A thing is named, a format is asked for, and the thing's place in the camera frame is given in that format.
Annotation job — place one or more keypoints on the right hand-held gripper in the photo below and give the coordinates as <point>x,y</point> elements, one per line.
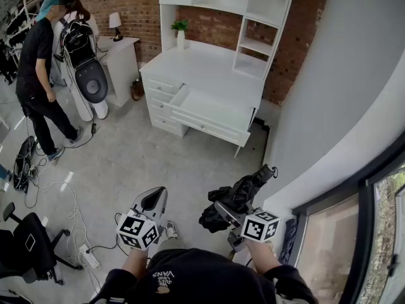
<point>260,227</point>

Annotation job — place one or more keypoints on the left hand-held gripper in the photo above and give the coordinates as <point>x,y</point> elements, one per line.
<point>137,230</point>

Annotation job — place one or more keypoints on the black umbrella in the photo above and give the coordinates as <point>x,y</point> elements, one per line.
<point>237,193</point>

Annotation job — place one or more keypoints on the wide white drawer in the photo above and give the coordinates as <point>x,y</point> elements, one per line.
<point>215,108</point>

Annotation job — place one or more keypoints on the person's right forearm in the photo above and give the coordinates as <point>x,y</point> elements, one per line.
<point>262,255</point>

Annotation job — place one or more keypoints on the person's left forearm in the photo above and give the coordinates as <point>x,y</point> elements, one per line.
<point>136,261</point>

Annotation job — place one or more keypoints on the small white drawer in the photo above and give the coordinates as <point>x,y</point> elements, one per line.
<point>164,121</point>
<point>158,103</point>
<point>163,86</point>

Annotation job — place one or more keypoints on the person's grey sneaker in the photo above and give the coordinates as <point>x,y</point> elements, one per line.
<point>171,229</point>

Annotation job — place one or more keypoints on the person's beige trousers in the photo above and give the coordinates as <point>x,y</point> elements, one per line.
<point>172,244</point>

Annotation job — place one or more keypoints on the white power strip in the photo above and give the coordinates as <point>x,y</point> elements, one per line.
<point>89,256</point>

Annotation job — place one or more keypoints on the person's black sweatshirt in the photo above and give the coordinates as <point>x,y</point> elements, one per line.
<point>202,280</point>

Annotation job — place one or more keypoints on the smartphone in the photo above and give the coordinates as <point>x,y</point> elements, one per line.
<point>30,242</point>

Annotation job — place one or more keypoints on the black office chair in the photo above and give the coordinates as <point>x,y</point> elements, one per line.
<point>28,252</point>

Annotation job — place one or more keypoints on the brown bag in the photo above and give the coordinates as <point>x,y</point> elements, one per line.
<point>137,90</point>

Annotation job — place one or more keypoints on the white side cabinet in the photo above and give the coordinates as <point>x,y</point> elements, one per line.
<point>121,65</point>

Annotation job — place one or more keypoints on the white desk with hutch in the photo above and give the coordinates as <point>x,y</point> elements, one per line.
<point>209,63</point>

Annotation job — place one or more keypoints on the green plant in white vase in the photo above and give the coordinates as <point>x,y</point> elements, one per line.
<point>180,38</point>

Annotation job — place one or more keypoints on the white shade table lamp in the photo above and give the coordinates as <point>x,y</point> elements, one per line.
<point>115,21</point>

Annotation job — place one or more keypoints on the white rack with black items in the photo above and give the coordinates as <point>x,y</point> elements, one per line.
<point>14,27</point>

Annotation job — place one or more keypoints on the black window frame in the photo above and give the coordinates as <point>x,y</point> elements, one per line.
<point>364,201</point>

